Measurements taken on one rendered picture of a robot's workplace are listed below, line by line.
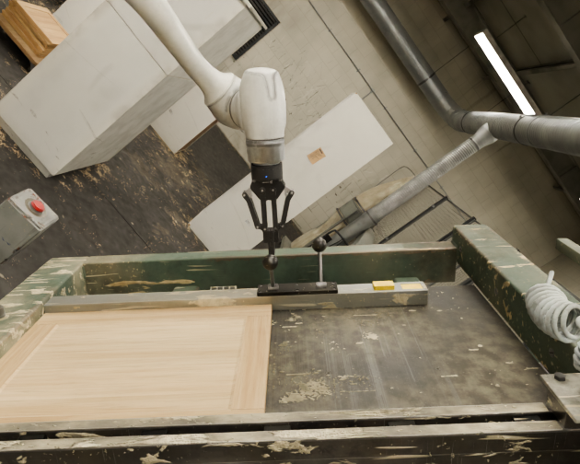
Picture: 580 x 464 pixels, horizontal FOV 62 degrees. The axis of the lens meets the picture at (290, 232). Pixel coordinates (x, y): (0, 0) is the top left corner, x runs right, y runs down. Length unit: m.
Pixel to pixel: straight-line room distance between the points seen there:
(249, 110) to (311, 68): 7.88
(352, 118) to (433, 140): 4.77
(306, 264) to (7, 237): 0.83
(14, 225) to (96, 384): 0.63
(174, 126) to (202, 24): 2.92
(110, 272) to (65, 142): 2.05
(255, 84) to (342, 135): 3.50
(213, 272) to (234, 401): 0.61
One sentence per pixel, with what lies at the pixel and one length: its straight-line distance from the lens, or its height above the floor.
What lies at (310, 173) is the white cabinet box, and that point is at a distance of 4.59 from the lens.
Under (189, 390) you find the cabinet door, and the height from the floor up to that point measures 1.24.
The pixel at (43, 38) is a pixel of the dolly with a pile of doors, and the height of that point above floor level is 0.28.
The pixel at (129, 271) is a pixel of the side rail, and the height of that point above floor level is 1.00.
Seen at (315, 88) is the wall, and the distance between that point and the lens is 8.94.
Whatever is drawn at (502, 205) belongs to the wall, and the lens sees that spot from 9.75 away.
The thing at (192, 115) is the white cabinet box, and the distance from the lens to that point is 5.91.
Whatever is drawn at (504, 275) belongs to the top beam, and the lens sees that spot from 1.20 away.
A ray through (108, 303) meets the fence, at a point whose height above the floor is 1.03.
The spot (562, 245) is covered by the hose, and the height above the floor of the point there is 1.92.
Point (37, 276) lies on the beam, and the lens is 1.51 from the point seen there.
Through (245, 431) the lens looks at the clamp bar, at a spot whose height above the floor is 1.36.
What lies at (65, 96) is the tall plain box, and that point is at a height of 0.49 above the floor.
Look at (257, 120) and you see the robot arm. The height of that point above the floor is 1.60.
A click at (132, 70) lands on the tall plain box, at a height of 0.93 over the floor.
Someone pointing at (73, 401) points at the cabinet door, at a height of 1.07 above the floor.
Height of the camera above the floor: 1.73
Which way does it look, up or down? 12 degrees down
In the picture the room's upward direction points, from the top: 54 degrees clockwise
